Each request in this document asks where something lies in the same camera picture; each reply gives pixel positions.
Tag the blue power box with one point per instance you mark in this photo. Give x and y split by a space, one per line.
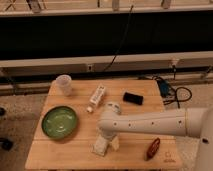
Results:
163 87

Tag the wooden folding table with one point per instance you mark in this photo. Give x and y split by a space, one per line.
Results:
75 151

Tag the brown red oblong object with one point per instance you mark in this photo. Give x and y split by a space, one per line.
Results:
153 148

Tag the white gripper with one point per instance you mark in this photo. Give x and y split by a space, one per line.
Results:
109 136

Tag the clear plastic cup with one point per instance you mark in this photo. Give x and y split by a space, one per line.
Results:
64 84

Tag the white wall outlet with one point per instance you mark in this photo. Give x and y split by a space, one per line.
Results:
90 67

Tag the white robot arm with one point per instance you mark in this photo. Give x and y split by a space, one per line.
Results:
191 122

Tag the black rectangular block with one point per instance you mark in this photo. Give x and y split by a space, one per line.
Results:
136 99

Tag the green ceramic bowl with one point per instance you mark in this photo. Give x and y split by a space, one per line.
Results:
59 122

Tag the white small bottle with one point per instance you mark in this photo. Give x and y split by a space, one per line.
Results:
96 98

